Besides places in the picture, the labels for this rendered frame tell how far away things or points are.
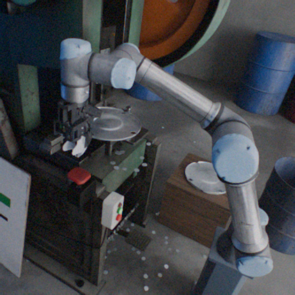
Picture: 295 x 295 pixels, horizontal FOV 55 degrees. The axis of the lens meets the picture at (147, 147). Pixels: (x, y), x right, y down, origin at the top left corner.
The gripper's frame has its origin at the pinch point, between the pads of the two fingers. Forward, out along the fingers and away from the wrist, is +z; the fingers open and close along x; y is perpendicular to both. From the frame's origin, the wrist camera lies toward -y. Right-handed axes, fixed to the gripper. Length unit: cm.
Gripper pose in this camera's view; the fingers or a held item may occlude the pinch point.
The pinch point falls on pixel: (79, 152)
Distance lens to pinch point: 94.1
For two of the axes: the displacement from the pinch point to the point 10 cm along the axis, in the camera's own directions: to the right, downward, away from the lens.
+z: -1.5, 8.2, 5.5
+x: 8.8, 3.6, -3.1
